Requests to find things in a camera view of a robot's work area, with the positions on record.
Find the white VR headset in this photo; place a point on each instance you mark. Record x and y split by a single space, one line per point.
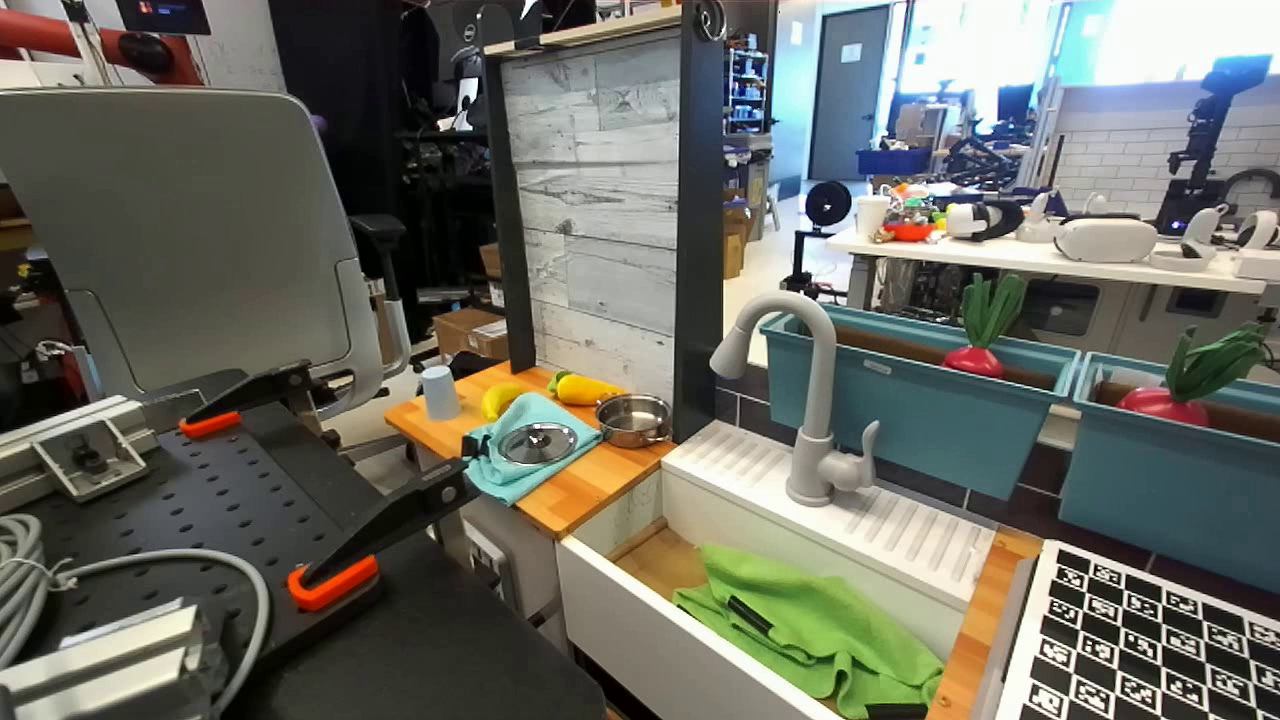
1107 240

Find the checkerboard calibration board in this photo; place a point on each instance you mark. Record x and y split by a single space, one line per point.
1110 642

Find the green cloth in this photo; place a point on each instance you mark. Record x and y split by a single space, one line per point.
812 631

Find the teal cloth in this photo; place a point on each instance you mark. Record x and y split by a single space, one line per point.
512 481

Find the small metal pot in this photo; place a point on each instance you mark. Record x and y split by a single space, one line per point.
633 421

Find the grey toy faucet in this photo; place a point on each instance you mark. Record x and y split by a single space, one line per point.
816 472

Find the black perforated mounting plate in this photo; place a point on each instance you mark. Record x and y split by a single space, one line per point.
267 492

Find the white toy sink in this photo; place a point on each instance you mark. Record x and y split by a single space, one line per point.
724 485

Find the black ring light stand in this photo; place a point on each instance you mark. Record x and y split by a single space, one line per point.
825 204

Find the small white cup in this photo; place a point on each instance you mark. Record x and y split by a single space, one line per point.
439 389

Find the right teal planter box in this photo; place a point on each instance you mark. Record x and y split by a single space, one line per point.
1202 492

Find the round metal lid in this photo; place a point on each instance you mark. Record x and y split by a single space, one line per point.
537 444

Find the left teal planter box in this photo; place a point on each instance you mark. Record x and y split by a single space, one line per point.
939 421

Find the white background table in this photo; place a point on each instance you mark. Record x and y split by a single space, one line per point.
1047 261

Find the white wood backsplash panel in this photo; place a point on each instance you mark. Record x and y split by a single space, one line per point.
599 174

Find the toy radish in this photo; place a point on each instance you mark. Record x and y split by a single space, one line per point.
1193 374
991 306

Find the black orange clamp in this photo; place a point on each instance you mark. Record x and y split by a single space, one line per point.
355 557

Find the aluminium extrusion bracket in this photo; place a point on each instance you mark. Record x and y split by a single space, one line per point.
81 452

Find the yellow toy corn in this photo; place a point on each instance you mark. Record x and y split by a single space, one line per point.
580 389

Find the teal planter box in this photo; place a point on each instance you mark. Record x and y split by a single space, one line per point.
1202 492
939 421

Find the right toy radish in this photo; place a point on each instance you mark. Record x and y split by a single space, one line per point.
1193 374

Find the grey monitor back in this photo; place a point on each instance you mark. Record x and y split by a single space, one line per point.
195 235

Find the left toy radish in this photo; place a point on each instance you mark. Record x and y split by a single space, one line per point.
991 306

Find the yellow toy banana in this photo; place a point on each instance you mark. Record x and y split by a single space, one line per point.
496 398

